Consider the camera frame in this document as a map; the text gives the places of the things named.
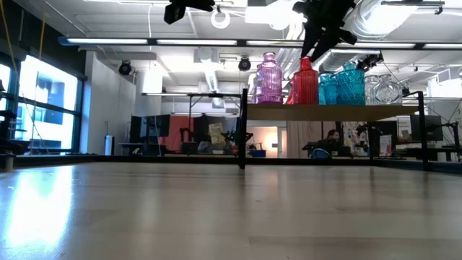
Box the silver ventilation duct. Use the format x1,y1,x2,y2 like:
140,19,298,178
274,0,419,80

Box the white round ceiling lamp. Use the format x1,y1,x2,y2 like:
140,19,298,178
210,4,232,30

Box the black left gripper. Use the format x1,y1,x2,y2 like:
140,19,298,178
164,0,217,25

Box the pink round ribbed glass vase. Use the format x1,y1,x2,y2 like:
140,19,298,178
254,51,284,105

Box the yellow hanging cable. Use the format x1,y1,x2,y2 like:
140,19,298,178
0,0,17,72
38,0,48,59

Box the white ceiling air unit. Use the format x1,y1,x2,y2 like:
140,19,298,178
245,0,304,26

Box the white cylinder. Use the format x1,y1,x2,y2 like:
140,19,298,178
104,134,116,157

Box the long ceiling strip light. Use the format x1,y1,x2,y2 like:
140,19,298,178
57,35,462,51

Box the red partition panel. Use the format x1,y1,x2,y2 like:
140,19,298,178
160,115,196,145

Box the beige curtain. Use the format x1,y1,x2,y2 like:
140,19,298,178
287,121,339,159

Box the wooden shelf with black frame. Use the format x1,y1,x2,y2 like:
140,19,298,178
237,88,431,172

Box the black high table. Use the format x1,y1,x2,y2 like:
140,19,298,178
141,92,242,142

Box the blue round ribbed glass vase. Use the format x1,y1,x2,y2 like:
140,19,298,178
318,71,339,105

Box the person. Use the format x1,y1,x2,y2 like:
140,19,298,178
317,129,344,156

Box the black aluminium rig frame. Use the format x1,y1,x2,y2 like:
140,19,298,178
0,151,462,175

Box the black box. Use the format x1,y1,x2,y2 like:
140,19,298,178
179,141,200,155

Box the blue zigzag-pattern glass vase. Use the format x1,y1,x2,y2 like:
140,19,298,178
336,61,366,106

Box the large red ribbed glass vase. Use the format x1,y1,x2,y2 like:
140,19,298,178
291,56,321,105

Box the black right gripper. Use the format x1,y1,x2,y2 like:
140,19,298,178
292,0,358,63

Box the pink long-necked glass vase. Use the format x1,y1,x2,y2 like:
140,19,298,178
250,74,258,105

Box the blue round object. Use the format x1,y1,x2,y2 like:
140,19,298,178
310,147,331,160

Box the dark background monitors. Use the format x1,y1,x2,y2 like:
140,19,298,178
129,114,171,144

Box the large window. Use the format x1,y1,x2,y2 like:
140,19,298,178
0,53,84,155

